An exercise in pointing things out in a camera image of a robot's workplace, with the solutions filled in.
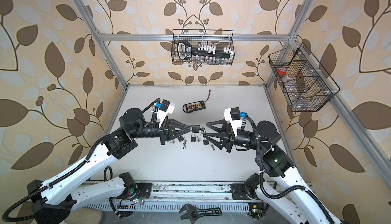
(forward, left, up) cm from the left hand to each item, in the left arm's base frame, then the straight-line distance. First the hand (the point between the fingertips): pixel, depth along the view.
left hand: (189, 130), depth 53 cm
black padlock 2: (+13, -7, -38) cm, 41 cm away
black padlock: (+14, +1, -37) cm, 40 cm away
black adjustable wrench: (-22, -2, -37) cm, 43 cm away
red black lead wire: (+51, -9, -39) cm, 64 cm away
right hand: (0, -6, 0) cm, 6 cm away
